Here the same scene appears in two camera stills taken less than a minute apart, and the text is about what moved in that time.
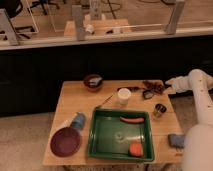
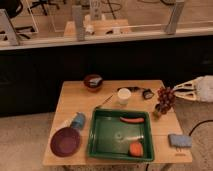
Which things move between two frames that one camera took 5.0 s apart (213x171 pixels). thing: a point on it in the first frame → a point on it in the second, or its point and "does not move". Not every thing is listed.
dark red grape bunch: [153, 85] → [165, 99]
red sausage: [132, 120] does not move
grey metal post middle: [77, 12] does not move
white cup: [124, 95] does not move
